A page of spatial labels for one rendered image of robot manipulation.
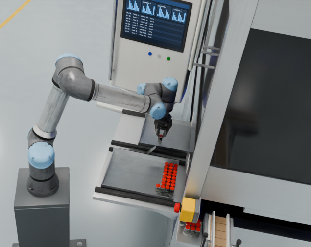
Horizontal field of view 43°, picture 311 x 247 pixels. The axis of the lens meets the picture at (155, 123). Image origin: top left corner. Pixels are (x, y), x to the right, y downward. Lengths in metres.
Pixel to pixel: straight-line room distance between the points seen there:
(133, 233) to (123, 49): 1.24
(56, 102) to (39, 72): 2.53
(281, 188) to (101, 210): 1.58
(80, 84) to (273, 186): 0.88
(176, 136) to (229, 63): 0.97
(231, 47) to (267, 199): 0.71
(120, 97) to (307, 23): 0.81
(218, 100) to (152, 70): 1.18
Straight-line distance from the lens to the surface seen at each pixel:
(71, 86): 1.65
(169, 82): 1.90
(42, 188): 1.96
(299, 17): 1.29
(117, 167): 1.99
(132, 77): 2.61
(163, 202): 1.85
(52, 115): 1.87
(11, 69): 4.41
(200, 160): 1.59
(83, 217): 2.90
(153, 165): 2.02
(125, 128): 2.23
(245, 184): 1.67
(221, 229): 1.78
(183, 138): 2.22
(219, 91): 1.39
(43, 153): 1.86
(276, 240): 1.95
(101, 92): 1.67
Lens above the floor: 2.28
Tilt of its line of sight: 38 degrees down
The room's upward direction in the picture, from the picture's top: 10 degrees clockwise
